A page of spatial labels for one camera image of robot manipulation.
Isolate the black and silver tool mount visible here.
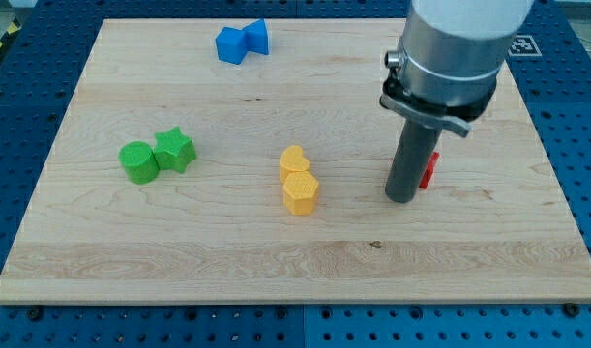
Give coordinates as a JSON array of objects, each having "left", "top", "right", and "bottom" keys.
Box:
[{"left": 379, "top": 77, "right": 496, "bottom": 138}]

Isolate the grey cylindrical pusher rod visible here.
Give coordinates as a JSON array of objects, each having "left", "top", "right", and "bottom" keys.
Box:
[{"left": 385, "top": 120, "right": 441, "bottom": 203}]

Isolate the red star block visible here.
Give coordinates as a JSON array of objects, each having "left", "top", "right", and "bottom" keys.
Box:
[{"left": 419, "top": 152, "right": 440, "bottom": 189}]

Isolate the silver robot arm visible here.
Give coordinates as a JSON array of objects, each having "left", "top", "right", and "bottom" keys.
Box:
[{"left": 379, "top": 0, "right": 533, "bottom": 203}]

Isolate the wooden board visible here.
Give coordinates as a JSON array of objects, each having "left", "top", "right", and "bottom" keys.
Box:
[{"left": 0, "top": 19, "right": 591, "bottom": 305}]

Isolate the green star block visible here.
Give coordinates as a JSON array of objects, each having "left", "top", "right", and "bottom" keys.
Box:
[{"left": 154, "top": 126, "right": 196, "bottom": 173}]

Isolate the fiducial marker tag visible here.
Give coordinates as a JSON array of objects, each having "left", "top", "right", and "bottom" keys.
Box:
[{"left": 508, "top": 35, "right": 542, "bottom": 57}]

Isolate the yellow hexagon block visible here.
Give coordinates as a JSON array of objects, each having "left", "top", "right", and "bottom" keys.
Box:
[{"left": 282, "top": 171, "right": 319, "bottom": 216}]

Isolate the yellow heart block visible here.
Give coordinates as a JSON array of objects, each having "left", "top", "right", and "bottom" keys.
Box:
[{"left": 279, "top": 145, "right": 310, "bottom": 183}]

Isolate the blue triangular block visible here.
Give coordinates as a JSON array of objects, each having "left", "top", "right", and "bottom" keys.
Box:
[{"left": 243, "top": 19, "right": 270, "bottom": 55}]

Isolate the blue cube block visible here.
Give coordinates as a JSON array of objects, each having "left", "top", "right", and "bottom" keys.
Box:
[{"left": 215, "top": 27, "right": 248, "bottom": 65}]

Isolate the green cylinder block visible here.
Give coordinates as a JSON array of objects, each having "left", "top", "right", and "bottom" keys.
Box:
[{"left": 118, "top": 141, "right": 160, "bottom": 185}]

